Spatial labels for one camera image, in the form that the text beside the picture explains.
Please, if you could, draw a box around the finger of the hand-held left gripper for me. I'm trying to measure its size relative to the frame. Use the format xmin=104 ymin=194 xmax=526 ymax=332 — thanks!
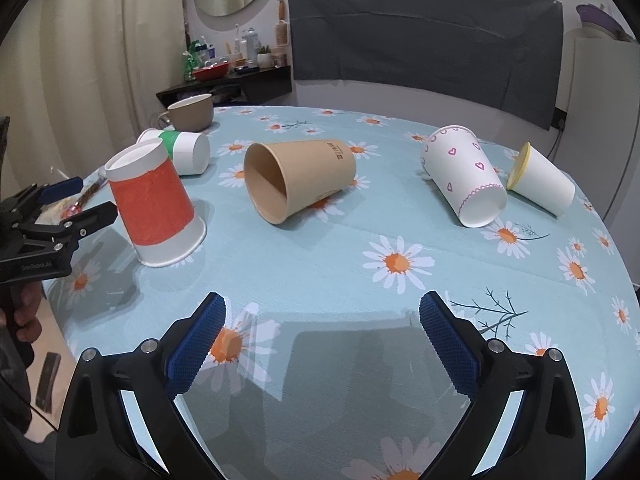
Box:
xmin=10 ymin=176 xmax=84 ymax=211
xmin=22 ymin=200 xmax=119 ymax=252

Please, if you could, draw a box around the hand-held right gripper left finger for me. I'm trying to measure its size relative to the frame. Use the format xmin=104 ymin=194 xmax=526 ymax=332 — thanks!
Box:
xmin=54 ymin=291 xmax=228 ymax=480

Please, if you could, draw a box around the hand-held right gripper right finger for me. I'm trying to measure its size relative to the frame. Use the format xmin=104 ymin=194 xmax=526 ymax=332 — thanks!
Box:
xmin=419 ymin=290 xmax=588 ymax=480

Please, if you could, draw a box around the orange and white paper cup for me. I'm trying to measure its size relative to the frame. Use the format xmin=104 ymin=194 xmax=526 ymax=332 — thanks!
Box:
xmin=104 ymin=140 xmax=208 ymax=267

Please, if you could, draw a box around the white cup with green band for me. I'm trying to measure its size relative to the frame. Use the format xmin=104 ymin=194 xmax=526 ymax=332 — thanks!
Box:
xmin=136 ymin=128 xmax=211 ymax=177

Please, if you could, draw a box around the white cup with pink hearts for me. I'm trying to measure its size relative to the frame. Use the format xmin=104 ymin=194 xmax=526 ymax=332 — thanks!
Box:
xmin=421 ymin=124 xmax=508 ymax=229

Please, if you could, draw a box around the white cup with yellow rim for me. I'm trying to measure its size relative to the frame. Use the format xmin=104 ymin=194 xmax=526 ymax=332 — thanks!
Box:
xmin=506 ymin=141 xmax=576 ymax=219

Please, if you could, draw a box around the brown paper cup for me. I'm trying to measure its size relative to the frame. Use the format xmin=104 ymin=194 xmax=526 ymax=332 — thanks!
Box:
xmin=243 ymin=138 xmax=357 ymax=225

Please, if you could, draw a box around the person's left hand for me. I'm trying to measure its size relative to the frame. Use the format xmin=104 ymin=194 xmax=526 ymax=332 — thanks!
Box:
xmin=12 ymin=282 xmax=45 ymax=343

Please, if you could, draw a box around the red patterned wrapper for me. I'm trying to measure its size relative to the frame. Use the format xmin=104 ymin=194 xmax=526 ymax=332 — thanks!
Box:
xmin=74 ymin=182 xmax=107 ymax=212

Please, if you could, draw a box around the black flat device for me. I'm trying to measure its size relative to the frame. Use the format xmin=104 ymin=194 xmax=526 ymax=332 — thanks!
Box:
xmin=34 ymin=352 xmax=62 ymax=414

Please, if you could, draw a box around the cream curtain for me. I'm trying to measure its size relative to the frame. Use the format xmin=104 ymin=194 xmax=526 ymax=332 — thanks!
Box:
xmin=0 ymin=0 xmax=193 ymax=201

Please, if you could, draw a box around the blue daisy print tablecloth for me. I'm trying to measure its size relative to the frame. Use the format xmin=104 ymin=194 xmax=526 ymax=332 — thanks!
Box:
xmin=40 ymin=105 xmax=640 ymax=480

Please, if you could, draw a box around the brown ceramic mug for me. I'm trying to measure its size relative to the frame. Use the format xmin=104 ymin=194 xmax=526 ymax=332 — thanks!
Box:
xmin=157 ymin=93 xmax=216 ymax=132

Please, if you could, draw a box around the green foil wrapped item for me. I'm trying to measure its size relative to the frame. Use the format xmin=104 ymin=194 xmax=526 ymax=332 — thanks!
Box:
xmin=182 ymin=42 xmax=199 ymax=81

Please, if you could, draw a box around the red bowl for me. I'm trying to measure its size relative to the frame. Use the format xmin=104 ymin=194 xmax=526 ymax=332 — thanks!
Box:
xmin=192 ymin=62 xmax=231 ymax=82

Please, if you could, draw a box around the black corner shelf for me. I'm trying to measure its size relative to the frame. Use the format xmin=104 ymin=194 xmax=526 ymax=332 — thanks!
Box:
xmin=156 ymin=65 xmax=293 ymax=108

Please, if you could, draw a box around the grey spray bottle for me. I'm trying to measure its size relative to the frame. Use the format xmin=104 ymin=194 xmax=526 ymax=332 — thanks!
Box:
xmin=242 ymin=26 xmax=260 ymax=63

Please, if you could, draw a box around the wooden hanging brush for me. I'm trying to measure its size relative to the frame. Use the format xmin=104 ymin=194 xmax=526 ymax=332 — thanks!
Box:
xmin=275 ymin=0 xmax=292 ymax=47

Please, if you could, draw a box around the white appliance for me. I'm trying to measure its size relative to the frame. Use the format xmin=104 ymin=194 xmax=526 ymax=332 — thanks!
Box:
xmin=552 ymin=27 xmax=640 ymax=221

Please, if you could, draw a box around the dark grey hanging cloth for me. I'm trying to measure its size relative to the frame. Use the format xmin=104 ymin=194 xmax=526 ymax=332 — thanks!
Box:
xmin=286 ymin=0 xmax=564 ymax=132

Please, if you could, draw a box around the purple bowl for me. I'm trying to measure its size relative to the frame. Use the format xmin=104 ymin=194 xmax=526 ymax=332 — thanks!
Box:
xmin=575 ymin=4 xmax=627 ymax=32

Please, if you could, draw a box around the black cable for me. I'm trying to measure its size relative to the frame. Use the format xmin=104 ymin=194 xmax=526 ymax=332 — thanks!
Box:
xmin=546 ymin=119 xmax=569 ymax=162

